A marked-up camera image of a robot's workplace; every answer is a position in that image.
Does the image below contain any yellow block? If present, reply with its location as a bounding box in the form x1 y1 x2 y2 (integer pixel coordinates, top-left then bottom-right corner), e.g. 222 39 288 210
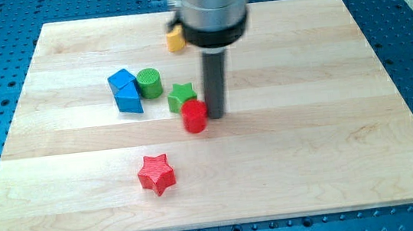
166 24 187 52

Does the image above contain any blue triangular prism block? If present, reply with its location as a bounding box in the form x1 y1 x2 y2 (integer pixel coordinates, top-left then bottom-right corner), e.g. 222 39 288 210
114 83 144 113

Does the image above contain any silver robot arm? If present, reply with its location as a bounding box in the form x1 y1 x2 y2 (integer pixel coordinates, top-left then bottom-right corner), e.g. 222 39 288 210
167 0 249 119

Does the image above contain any green cylinder block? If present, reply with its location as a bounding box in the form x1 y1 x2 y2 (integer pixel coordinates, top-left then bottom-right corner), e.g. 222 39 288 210
136 67 163 99

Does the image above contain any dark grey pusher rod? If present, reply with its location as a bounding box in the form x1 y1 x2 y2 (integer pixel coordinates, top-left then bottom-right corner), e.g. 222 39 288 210
201 49 226 119

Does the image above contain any light wooden board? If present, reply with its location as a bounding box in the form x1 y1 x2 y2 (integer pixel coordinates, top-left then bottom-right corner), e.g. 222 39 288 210
0 0 413 231

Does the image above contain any green star block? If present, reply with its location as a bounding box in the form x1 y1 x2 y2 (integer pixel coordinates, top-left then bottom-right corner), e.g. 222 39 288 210
167 83 197 113

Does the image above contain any red star block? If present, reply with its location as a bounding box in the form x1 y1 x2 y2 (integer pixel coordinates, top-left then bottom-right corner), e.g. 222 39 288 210
137 154 177 197

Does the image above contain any red cylinder block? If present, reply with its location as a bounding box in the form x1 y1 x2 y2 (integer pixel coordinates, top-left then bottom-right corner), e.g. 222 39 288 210
180 99 207 134

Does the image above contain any blue cube block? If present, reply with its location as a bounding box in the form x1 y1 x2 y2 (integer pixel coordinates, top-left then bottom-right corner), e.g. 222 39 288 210
107 69 138 94

